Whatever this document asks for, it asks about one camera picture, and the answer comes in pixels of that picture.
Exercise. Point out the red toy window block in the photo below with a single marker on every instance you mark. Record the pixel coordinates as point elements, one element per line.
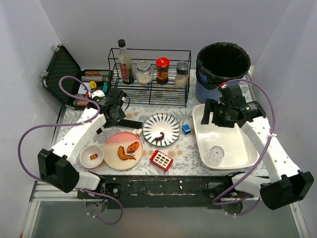
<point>161,160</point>

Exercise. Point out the small sausage piece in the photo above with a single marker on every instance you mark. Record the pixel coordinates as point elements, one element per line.
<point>94,156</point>

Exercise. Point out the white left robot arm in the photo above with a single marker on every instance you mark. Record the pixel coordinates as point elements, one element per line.
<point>56,165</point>

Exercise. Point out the clear plastic cup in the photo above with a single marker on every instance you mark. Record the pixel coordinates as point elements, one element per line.
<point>214,156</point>

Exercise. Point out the blue toy brick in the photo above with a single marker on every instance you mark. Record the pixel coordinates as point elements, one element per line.
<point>186,129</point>

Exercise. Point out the dark red chili pepper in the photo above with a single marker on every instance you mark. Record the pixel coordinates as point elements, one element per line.
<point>161,137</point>

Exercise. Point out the white rectangular basin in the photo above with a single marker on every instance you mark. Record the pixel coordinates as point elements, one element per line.
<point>239,150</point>

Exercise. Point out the black wire rack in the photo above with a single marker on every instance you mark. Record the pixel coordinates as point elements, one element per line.
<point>145,89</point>

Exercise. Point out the black rhinestone microphone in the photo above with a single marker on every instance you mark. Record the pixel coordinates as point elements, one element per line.
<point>130,124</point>

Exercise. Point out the orange food slice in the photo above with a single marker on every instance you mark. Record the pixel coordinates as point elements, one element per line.
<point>122,155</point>

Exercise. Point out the yellow dealer chip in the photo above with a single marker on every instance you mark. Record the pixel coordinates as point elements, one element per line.
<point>93,84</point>

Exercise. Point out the dark sauce glass bottle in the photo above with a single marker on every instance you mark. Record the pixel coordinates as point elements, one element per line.
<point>125,63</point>

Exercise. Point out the purple poker chip stack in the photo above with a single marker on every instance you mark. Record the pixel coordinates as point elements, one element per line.
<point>94,78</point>

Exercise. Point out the pink white plate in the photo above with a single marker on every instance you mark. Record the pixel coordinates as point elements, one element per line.
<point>111,146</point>

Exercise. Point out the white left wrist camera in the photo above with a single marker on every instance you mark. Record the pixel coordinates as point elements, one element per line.
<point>97,93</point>

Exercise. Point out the teal card box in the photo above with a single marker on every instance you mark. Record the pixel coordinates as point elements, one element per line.
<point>105,88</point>

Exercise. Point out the glass salt grinder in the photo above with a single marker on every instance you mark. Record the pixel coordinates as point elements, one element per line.
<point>181,74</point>

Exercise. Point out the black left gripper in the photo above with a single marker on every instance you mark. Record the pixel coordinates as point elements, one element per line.
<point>115,120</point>

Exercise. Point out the red tan poker chip stack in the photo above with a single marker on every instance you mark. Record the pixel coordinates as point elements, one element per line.
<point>103,73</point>

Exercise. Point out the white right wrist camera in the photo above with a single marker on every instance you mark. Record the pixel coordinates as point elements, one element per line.
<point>222,86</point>

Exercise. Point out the small white bowl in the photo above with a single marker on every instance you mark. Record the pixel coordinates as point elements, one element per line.
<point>87,152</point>

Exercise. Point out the blue striped white plate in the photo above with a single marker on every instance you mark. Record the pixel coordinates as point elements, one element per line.
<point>161,122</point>

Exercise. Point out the blue bin with black bag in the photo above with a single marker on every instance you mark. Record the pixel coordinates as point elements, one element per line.
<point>217,63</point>

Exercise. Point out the red orange food piece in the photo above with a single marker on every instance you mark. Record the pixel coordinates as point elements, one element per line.
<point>133,147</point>

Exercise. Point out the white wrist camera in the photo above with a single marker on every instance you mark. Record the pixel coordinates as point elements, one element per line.
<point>222,86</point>
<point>97,93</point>

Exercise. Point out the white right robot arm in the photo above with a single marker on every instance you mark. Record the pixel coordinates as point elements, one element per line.
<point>274,178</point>

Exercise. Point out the red lid chili sauce jar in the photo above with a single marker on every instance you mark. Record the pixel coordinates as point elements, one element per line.
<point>162,66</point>

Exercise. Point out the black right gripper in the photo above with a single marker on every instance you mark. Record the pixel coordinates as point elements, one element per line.
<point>215,114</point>

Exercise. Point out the round glass jar with powder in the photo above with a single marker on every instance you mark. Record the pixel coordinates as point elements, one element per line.
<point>144,72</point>

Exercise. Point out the black poker chip case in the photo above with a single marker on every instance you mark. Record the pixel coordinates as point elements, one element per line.
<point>63,64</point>

